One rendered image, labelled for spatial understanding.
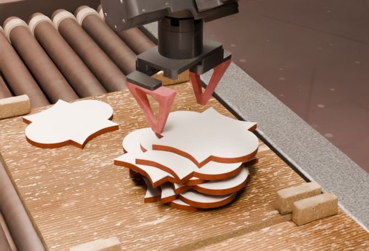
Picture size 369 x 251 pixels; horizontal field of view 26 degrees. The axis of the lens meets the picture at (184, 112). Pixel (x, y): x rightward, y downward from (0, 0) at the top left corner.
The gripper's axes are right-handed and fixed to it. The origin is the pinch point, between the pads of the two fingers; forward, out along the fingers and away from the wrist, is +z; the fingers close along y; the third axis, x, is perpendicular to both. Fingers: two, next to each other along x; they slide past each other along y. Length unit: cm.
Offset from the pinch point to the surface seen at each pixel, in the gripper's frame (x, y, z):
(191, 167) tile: 7.9, 7.7, 1.6
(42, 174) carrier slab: -12.4, 14.2, 7.7
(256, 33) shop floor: -137, -234, 107
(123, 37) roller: -40, -33, 12
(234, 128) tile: 7.4, -2.1, 0.8
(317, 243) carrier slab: 24.2, 4.6, 7.1
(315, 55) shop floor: -100, -228, 106
